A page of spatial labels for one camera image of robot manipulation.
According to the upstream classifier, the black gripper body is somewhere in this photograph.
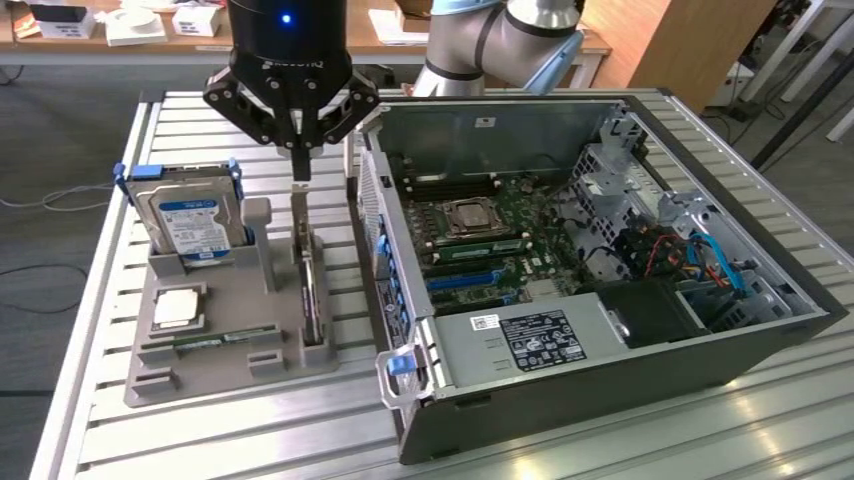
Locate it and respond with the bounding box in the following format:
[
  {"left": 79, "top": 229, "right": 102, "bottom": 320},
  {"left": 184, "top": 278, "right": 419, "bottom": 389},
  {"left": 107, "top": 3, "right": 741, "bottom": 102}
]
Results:
[{"left": 226, "top": 0, "right": 355, "bottom": 117}]

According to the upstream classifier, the green graphics card black fan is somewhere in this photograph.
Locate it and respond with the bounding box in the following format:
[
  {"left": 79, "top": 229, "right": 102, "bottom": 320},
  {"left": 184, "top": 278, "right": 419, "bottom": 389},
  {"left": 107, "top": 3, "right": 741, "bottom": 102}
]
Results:
[{"left": 290, "top": 180, "right": 330, "bottom": 351}]

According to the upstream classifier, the white printed box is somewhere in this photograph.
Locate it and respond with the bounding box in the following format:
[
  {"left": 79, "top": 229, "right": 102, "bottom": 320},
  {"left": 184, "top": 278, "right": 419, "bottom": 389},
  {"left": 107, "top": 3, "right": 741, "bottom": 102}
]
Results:
[{"left": 171, "top": 4, "right": 223, "bottom": 39}]

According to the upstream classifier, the white paper stack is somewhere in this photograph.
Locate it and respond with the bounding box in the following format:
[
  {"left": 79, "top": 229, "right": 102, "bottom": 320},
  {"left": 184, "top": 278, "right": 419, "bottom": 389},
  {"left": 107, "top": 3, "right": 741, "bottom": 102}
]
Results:
[{"left": 368, "top": 7, "right": 430, "bottom": 47}]

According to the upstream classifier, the brown cardboard box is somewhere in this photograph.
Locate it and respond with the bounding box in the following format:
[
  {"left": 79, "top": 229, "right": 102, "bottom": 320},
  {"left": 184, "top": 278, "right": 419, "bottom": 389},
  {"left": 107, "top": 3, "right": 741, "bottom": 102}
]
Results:
[{"left": 393, "top": 0, "right": 434, "bottom": 34}]

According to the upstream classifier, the white round-topped box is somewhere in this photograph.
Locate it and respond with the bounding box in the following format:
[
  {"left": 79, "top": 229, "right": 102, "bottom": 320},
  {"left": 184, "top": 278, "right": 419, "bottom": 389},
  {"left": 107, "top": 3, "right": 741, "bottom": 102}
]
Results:
[{"left": 104, "top": 5, "right": 168, "bottom": 48}]

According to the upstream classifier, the metal CPU socket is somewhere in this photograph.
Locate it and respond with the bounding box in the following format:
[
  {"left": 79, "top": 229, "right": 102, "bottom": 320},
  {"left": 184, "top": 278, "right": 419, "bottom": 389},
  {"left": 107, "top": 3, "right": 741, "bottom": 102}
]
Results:
[{"left": 443, "top": 196, "right": 517, "bottom": 240}]

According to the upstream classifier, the wooden desk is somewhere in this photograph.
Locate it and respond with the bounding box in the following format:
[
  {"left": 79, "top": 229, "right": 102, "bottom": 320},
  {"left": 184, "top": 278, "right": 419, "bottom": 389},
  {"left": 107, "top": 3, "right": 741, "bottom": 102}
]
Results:
[{"left": 0, "top": 0, "right": 614, "bottom": 91}]

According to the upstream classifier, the white open box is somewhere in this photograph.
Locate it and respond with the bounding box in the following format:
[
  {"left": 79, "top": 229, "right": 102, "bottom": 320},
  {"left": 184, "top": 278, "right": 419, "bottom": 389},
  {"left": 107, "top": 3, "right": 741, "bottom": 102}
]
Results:
[{"left": 30, "top": 3, "right": 96, "bottom": 40}]

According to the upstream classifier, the green RAM stick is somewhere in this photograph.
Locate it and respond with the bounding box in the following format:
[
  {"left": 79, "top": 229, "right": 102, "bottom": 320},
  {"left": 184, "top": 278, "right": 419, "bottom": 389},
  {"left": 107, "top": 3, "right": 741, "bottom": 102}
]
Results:
[
  {"left": 170, "top": 327, "right": 280, "bottom": 351},
  {"left": 434, "top": 238, "right": 527, "bottom": 262}
]

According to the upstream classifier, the long black expansion slot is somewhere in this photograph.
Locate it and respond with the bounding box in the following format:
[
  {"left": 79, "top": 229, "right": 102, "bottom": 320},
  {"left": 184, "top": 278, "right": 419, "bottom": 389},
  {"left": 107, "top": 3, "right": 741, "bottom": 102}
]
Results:
[
  {"left": 431, "top": 291, "right": 517, "bottom": 310},
  {"left": 423, "top": 259, "right": 499, "bottom": 279}
]

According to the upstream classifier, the brown book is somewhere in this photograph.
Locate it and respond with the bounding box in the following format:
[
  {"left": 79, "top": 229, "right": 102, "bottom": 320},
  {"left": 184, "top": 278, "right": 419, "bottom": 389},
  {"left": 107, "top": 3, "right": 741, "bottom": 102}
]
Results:
[{"left": 10, "top": 4, "right": 42, "bottom": 40}]

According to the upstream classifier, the green motherboard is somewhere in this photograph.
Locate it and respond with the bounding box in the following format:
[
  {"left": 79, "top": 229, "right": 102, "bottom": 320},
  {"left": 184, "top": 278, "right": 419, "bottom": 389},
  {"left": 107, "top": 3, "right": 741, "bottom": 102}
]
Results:
[{"left": 398, "top": 167, "right": 593, "bottom": 319}]

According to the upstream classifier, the grey plastic parts rack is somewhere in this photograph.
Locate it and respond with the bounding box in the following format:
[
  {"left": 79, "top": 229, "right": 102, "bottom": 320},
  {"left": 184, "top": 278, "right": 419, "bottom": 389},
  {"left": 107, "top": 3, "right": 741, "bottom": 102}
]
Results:
[{"left": 123, "top": 196, "right": 343, "bottom": 409}]

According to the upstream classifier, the blue expansion slot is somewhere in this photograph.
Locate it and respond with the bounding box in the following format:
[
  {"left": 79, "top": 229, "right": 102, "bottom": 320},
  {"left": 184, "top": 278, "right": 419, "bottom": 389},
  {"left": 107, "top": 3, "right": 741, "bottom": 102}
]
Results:
[{"left": 426, "top": 272, "right": 503, "bottom": 292}]

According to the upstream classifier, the silver CPU chip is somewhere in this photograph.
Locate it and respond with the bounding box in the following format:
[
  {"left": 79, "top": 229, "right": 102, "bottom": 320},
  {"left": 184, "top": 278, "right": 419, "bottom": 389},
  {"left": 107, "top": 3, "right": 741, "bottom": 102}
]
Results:
[{"left": 151, "top": 289, "right": 202, "bottom": 329}]

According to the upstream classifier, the grey power supply unit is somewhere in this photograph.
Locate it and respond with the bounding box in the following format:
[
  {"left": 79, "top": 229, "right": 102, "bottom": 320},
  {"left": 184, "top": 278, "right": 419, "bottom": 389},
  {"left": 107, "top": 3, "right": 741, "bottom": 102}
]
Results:
[{"left": 425, "top": 291, "right": 633, "bottom": 392}]

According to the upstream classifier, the wooden cabinet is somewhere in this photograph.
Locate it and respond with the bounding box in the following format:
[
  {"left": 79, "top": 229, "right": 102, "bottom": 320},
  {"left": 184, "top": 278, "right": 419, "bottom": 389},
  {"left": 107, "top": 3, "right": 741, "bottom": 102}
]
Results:
[{"left": 591, "top": 0, "right": 782, "bottom": 114}]

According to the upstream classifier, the white box with red dot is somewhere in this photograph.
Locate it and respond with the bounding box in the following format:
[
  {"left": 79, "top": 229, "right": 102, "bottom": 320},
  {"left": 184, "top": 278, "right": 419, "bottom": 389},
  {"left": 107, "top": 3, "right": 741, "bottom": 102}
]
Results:
[{"left": 706, "top": 62, "right": 757, "bottom": 109}]

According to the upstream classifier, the black slanted pole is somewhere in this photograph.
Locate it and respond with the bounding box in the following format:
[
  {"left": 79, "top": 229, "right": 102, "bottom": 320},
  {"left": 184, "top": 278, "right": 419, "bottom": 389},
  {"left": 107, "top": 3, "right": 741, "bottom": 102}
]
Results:
[{"left": 750, "top": 47, "right": 854, "bottom": 171}]

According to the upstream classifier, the black open PC case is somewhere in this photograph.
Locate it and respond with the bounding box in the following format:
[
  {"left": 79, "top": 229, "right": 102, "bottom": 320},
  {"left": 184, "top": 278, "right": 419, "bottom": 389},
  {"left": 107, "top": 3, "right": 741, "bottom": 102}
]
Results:
[{"left": 342, "top": 93, "right": 850, "bottom": 466}]

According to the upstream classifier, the hard disk in blue bracket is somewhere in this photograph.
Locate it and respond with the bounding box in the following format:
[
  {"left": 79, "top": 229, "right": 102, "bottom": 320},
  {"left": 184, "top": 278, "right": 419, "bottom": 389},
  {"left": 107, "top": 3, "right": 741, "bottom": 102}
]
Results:
[{"left": 111, "top": 156, "right": 254, "bottom": 265}]

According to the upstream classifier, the white floor cable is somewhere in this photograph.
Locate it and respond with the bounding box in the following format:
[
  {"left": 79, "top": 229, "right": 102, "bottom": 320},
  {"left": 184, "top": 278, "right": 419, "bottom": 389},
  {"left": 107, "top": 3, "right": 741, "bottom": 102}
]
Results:
[{"left": 0, "top": 180, "right": 120, "bottom": 212}]

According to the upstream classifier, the red wire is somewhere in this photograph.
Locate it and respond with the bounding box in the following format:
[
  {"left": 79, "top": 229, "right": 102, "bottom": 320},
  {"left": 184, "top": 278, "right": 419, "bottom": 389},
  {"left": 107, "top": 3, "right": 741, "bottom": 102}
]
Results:
[{"left": 650, "top": 233, "right": 683, "bottom": 274}]

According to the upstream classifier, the blue disk wire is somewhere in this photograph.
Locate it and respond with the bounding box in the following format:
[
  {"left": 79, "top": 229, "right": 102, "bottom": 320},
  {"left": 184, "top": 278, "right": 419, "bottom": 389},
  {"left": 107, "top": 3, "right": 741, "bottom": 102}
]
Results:
[{"left": 690, "top": 231, "right": 759, "bottom": 304}]

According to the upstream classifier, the white desk frame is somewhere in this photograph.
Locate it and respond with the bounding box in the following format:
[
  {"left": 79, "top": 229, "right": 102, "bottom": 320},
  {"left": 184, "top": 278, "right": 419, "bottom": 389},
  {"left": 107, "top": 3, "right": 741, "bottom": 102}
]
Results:
[{"left": 733, "top": 0, "right": 854, "bottom": 142}]

